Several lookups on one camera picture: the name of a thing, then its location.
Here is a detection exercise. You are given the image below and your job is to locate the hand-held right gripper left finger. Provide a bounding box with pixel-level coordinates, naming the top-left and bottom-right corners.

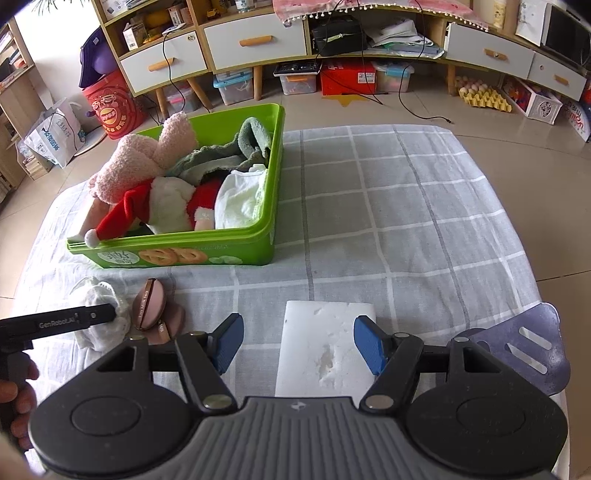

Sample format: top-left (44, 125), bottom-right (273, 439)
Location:
top-left (95, 312), bottom-right (245, 411)

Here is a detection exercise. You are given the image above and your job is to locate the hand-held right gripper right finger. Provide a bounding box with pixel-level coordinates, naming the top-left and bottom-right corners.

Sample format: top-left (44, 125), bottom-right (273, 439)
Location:
top-left (353, 315), bottom-right (499, 411)

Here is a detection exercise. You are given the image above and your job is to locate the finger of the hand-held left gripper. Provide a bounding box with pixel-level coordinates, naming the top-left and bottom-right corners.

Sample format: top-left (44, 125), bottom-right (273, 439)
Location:
top-left (69, 302), bottom-right (117, 329)

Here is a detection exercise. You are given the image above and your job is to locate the white lace cloth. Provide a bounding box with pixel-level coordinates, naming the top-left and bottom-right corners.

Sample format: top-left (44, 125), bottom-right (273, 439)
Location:
top-left (69, 277), bottom-right (132, 352)

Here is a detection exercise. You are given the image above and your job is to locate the white foam block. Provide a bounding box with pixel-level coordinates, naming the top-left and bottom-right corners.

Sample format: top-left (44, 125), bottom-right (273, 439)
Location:
top-left (274, 300), bottom-right (377, 398)

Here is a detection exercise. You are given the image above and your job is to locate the green plastic box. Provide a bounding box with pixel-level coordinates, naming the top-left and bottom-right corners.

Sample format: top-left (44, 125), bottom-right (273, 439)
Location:
top-left (66, 102), bottom-right (286, 269)

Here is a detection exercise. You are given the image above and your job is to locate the santa plush toy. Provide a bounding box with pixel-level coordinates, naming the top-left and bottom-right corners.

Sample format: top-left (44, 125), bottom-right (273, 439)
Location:
top-left (84, 178), bottom-right (225, 245)

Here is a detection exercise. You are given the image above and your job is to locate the pink fluffy plush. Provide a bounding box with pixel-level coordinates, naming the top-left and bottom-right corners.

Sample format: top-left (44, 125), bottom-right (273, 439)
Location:
top-left (88, 112), bottom-right (199, 206)

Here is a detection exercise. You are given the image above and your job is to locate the green towel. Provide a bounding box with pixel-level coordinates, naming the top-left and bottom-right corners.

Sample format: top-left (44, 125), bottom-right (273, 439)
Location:
top-left (166, 117), bottom-right (273, 185)

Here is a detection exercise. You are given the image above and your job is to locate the person's left hand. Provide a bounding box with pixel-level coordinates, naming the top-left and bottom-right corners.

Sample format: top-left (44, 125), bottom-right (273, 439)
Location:
top-left (0, 355), bottom-right (41, 453)

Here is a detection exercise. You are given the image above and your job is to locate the grey checked bedsheet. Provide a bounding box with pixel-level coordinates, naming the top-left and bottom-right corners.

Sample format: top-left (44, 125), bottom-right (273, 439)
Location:
top-left (9, 124), bottom-right (543, 480)

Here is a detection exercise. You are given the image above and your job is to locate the stack of books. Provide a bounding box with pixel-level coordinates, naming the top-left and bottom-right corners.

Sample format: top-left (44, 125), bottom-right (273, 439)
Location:
top-left (16, 138), bottom-right (51, 181)

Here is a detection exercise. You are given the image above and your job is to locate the purple slotted plastic spatula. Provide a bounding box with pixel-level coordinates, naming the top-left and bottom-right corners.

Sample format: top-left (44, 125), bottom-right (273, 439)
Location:
top-left (466, 302), bottom-right (570, 398)

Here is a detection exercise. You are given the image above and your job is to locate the white paper bag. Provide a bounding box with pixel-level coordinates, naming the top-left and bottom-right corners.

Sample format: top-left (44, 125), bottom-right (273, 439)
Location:
top-left (23, 99), bottom-right (86, 169)

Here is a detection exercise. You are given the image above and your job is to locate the red printed bucket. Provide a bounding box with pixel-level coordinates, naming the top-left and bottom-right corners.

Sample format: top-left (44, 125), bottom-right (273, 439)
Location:
top-left (83, 71), bottom-right (146, 139)

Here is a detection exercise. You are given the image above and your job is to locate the wooden bookshelf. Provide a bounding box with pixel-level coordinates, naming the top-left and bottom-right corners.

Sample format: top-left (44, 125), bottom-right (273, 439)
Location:
top-left (0, 18), bottom-right (56, 204)

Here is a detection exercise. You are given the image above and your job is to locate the clear storage box blue lid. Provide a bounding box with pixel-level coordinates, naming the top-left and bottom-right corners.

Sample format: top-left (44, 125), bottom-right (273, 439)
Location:
top-left (213, 71), bottom-right (254, 106)

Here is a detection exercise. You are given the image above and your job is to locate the long wooden cabinet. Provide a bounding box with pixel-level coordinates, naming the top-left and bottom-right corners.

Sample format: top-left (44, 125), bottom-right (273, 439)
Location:
top-left (90, 0), bottom-right (591, 112)

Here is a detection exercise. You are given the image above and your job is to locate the red cardboard box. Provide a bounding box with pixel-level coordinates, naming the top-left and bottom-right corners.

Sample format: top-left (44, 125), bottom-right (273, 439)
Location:
top-left (320, 62), bottom-right (377, 96)

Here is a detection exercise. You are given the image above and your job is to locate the clear storage box teal lid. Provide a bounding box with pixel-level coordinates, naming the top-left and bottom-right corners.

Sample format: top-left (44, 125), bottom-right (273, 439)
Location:
top-left (372, 62), bottom-right (415, 93)

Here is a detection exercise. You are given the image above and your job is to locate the clear storage box black lid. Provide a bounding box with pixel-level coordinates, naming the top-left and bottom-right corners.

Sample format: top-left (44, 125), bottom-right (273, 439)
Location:
top-left (274, 62), bottom-right (321, 95)

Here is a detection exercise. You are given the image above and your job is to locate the yellow egg tray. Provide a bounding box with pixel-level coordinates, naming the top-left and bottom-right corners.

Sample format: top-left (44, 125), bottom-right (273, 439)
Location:
top-left (455, 76), bottom-right (513, 113)

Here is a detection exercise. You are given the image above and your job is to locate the small white carton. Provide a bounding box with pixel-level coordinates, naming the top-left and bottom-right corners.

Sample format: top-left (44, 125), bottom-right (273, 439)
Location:
top-left (122, 23), bottom-right (148, 49)

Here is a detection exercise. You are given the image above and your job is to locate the white plastic crate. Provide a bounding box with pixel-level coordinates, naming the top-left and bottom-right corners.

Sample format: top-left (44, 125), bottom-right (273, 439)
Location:
top-left (501, 76), bottom-right (564, 125)

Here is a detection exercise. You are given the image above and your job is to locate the pile of papers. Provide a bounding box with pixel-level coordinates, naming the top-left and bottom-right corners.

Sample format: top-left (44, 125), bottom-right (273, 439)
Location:
top-left (369, 18), bottom-right (446, 58)

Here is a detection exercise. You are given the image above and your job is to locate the black bag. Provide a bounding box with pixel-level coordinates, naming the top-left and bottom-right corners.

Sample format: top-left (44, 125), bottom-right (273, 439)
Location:
top-left (311, 15), bottom-right (368, 57)

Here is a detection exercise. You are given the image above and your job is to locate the pink fringed cloth cover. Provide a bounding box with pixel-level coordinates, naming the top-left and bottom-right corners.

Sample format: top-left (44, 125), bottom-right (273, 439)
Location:
top-left (272, 0), bottom-right (472, 24)

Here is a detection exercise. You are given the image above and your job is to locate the white framed monitor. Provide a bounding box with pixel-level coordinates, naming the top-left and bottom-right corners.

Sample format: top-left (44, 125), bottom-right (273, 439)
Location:
top-left (540, 4), bottom-right (591, 70)

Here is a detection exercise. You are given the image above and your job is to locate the long black cable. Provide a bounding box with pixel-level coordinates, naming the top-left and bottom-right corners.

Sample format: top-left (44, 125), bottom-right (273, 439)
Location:
top-left (358, 25), bottom-right (452, 124)

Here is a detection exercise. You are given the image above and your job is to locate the white drawer wooden handle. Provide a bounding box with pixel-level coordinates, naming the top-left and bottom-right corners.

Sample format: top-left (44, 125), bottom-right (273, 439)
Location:
top-left (121, 33), bottom-right (208, 93)
top-left (447, 23), bottom-right (536, 79)
top-left (203, 10), bottom-right (309, 70)
top-left (529, 53), bottom-right (587, 100)

